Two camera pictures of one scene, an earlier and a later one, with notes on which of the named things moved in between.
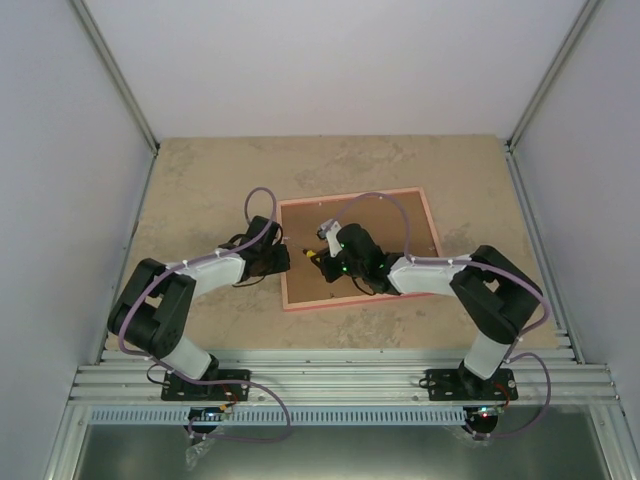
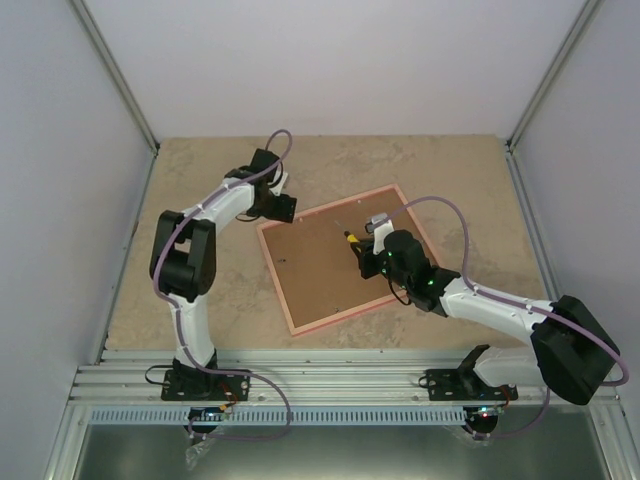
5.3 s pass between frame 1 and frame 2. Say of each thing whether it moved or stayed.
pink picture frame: moved
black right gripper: moved
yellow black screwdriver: moved
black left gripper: moved
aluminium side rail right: stayed
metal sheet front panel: stayed
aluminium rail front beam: stayed
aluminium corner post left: stayed
